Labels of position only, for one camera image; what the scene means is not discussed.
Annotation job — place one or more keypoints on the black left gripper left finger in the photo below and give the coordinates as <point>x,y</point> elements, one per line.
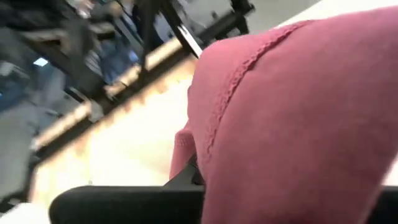
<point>124,205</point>

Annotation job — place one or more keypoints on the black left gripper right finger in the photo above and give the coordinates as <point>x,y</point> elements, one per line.
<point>385,208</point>

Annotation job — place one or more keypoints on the rose pink seamed garment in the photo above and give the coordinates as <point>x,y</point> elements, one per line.
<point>295,124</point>

